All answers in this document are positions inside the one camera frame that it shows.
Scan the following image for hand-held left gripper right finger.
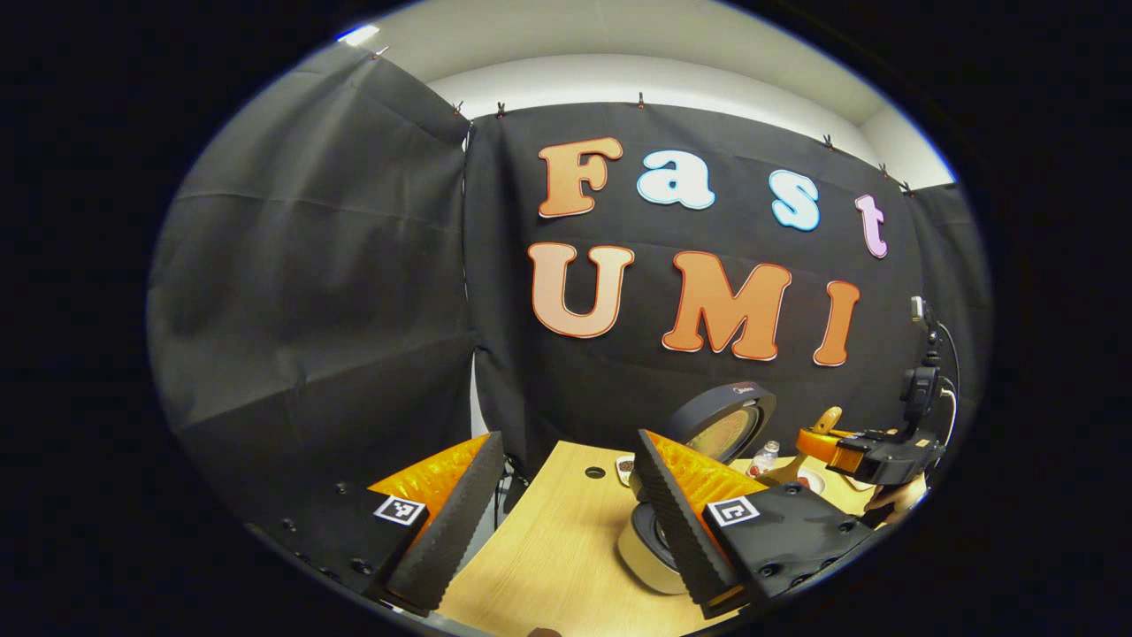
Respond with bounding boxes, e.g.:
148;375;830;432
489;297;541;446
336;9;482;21
634;429;876;620

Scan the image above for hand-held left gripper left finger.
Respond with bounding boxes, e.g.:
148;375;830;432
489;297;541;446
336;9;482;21
248;431;505;618

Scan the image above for wooden spoon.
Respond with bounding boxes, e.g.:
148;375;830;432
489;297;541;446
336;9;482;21
756;405;845;489

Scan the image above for dark grey rice cooker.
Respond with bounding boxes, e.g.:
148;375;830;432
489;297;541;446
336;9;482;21
616;382;777;595

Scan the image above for black backdrop cloth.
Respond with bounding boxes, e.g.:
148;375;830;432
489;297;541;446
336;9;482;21
146;40;991;532

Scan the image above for black cable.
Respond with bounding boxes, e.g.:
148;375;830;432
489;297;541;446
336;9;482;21
493;453;532;532

